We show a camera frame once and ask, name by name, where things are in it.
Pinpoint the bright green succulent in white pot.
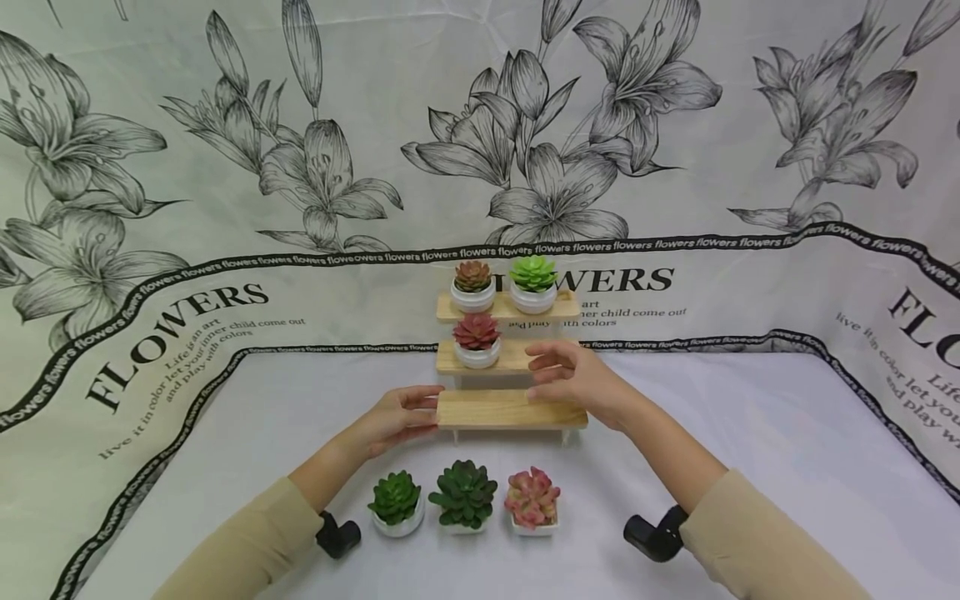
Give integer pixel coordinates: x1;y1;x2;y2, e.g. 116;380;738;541
508;254;560;315

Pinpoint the three-tier wooden display shelf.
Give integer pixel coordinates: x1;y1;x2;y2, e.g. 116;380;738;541
435;288;590;444

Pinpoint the person's left forearm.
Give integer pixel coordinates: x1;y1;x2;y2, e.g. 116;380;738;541
152;432;375;600

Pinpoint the reddish-brown succulent in white pot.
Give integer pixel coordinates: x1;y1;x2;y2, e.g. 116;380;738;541
450;260;498;314

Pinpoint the red succulent in white pot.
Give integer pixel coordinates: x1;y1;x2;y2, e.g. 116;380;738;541
451;312;503;370

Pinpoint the person's left hand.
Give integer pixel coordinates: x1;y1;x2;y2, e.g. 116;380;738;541
357;384;446;459

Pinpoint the dark green succulent in white pot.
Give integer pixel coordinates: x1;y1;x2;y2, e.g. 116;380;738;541
427;459;499;534

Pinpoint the black wrist band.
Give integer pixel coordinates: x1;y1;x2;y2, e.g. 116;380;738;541
622;504;690;563
315;510;363;560

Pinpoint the small green succulent in white pot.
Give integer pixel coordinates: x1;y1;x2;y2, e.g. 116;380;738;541
367;470;427;538

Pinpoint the pink succulent in white pot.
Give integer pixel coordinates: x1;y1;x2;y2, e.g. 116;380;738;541
502;467;563;537

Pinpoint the person's right forearm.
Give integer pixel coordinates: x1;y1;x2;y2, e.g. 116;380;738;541
617;402;875;600

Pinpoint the person's right hand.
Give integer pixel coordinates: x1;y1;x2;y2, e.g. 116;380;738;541
524;340;638;433

